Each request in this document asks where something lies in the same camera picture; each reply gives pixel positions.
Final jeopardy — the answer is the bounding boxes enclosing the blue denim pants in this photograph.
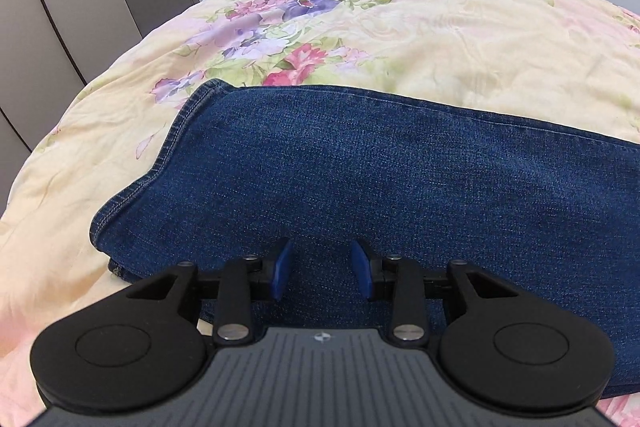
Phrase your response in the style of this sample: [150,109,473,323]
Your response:
[89,78,640,400]

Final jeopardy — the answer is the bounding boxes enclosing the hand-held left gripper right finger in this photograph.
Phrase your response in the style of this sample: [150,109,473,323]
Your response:
[349,239,521,348]

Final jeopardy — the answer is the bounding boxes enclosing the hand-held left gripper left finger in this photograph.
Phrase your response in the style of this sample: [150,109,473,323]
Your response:
[125,237,294,348]

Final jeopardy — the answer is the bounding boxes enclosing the floral yellow blanket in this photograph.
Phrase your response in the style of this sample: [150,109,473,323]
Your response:
[0,0,640,427]

